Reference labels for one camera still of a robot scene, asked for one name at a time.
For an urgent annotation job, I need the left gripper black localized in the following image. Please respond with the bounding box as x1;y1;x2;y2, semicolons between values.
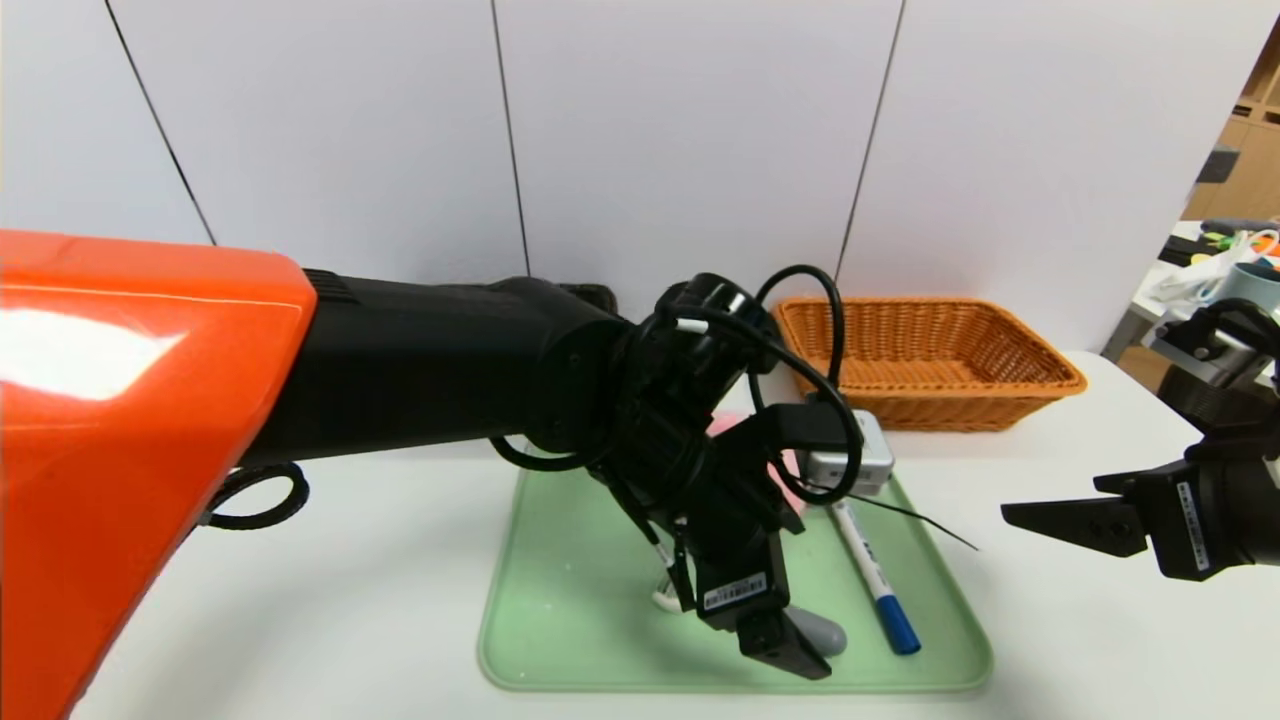
669;452;833;681

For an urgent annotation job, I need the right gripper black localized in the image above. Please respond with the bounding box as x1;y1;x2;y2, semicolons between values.
1000;457;1280;582

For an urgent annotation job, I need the white peeler grey handle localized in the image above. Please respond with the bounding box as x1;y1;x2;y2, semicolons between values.
652;585;849;657

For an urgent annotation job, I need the pink plush peach toy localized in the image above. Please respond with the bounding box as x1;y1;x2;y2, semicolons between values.
705;412;813;506

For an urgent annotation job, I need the orange wicker basket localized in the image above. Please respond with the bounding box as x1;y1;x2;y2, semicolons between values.
775;297;1088;434

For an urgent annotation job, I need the white marker blue cap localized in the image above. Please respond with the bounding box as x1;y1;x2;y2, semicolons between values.
830;498;922;656

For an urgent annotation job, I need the green plastic tray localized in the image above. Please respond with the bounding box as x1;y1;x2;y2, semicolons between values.
478;425;993;693

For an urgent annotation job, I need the white plastic bag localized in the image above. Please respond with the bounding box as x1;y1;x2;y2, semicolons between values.
1145;235;1271;311

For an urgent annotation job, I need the grey-blue mug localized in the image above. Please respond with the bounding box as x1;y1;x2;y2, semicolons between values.
1205;262;1280;311

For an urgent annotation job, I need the wooden background shelf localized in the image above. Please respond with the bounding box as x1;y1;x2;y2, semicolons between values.
1176;20;1280;226

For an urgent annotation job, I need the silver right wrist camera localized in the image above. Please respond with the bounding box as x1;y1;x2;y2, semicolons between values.
1150;320;1263;387

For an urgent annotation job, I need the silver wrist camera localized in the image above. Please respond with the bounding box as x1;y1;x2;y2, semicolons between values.
1150;320;1263;387
808;410;894;496

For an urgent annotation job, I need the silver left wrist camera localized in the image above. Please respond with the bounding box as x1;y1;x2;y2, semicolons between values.
808;410;894;496

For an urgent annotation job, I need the black left camera cable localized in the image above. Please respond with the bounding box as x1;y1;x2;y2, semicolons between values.
755;265;851;451

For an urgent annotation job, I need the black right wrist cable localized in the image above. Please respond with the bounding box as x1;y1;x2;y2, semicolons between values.
1195;297;1280;346

